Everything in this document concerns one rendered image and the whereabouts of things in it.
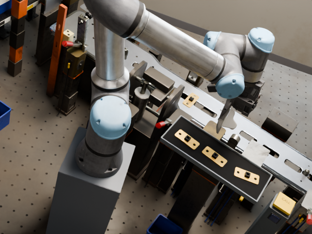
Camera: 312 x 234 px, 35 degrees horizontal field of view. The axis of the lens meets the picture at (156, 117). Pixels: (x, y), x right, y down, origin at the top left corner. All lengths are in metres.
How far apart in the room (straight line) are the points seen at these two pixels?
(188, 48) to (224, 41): 0.19
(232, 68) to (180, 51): 0.16
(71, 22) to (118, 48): 0.83
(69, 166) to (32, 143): 0.57
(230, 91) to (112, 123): 0.35
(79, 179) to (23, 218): 0.43
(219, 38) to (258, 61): 0.14
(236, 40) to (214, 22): 2.58
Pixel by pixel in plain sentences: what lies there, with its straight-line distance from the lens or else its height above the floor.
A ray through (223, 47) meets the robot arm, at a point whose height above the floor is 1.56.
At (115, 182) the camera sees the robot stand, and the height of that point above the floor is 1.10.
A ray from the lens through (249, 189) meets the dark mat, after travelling 1.64.
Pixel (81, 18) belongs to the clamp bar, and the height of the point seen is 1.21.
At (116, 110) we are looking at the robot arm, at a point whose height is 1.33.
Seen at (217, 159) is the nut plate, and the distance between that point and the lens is 1.65.
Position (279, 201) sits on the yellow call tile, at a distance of 1.66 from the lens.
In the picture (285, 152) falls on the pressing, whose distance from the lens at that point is 2.04.
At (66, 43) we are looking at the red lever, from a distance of 1.89.
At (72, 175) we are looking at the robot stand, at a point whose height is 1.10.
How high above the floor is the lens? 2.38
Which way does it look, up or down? 46 degrees down
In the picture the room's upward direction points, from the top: 22 degrees clockwise
